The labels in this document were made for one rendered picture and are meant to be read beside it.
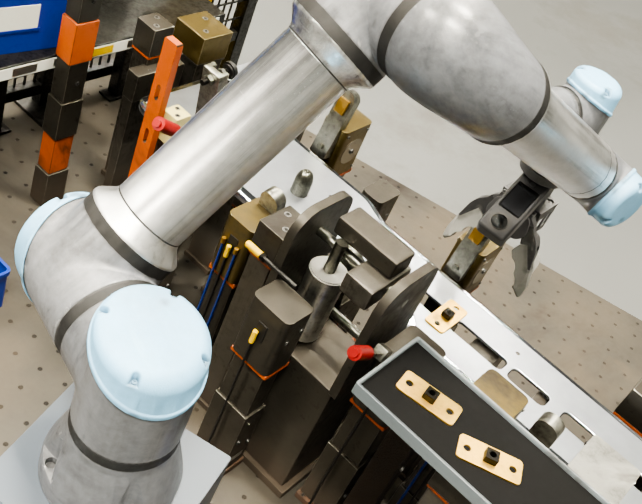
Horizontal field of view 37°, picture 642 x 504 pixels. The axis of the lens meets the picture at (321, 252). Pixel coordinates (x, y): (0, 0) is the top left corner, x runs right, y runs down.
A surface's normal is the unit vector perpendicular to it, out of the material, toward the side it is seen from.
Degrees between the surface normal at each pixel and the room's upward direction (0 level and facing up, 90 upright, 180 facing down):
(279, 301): 0
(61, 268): 49
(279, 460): 90
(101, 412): 90
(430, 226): 0
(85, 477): 73
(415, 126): 0
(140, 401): 87
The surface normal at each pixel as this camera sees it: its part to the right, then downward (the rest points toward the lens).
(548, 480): 0.33, -0.70
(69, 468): -0.53, 0.08
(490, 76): 0.24, 0.37
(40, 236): -0.36, -0.37
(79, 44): 0.71, 0.62
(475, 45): 0.25, 0.12
